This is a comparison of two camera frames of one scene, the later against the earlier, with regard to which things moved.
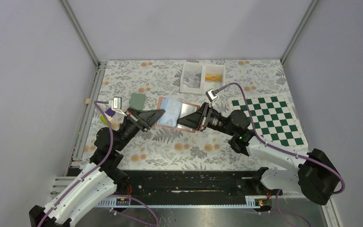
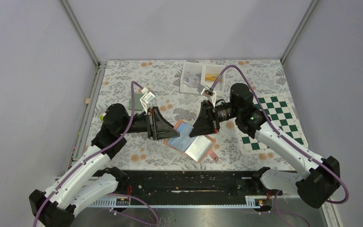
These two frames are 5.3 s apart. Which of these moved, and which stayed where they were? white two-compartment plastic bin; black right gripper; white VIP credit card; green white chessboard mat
Moved: black right gripper
Stayed: white two-compartment plastic bin; green white chessboard mat; white VIP credit card
